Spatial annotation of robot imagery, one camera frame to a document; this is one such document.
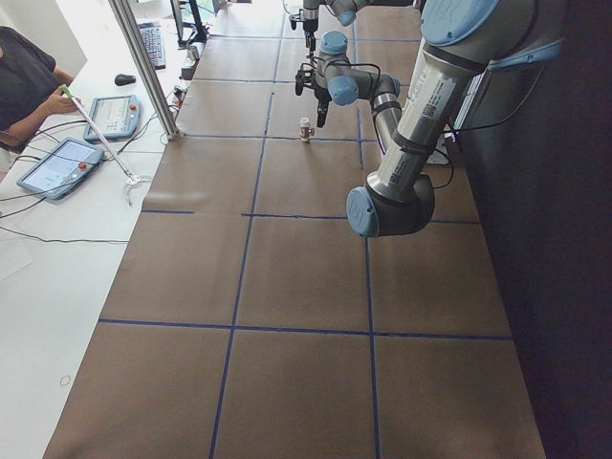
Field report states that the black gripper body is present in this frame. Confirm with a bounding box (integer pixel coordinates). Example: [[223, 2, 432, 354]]
[[313, 85, 332, 106], [301, 7, 318, 33]]

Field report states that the white PPR pipe fitting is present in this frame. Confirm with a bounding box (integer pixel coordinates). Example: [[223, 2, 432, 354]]
[[299, 117, 315, 143]]

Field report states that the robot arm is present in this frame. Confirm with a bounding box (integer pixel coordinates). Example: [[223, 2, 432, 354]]
[[289, 0, 426, 57], [312, 1, 568, 237]]

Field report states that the black monitor stand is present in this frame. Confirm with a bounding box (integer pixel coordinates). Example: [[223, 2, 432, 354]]
[[170, 0, 209, 49]]

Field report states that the white mounting column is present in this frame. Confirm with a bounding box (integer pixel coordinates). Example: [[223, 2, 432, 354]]
[[426, 133, 452, 165]]

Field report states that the black keyboard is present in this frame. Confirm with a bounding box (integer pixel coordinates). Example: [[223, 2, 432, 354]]
[[138, 23, 166, 70]]

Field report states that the black computer mouse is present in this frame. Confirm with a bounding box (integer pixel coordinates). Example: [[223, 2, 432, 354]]
[[114, 74, 136, 87]]

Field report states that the reach grabber stick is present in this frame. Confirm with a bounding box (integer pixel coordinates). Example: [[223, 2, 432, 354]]
[[59, 84, 153, 206]]

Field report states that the far teach pendant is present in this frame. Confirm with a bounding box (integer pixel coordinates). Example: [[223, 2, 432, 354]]
[[89, 95, 141, 141]]

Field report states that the teach pendant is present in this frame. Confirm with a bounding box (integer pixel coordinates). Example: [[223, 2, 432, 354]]
[[89, 95, 141, 141], [16, 138, 104, 201]]

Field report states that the near teach pendant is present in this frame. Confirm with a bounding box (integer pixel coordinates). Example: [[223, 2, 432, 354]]
[[16, 138, 104, 201]]

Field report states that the person in black shirt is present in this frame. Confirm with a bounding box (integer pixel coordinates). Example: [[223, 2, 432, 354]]
[[1, 26, 77, 154]]

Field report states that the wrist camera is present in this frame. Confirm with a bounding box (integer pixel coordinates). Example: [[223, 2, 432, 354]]
[[295, 63, 316, 96], [289, 11, 304, 31]]

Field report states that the aluminium frame post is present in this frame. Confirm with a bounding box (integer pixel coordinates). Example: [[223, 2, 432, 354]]
[[108, 0, 180, 141]]

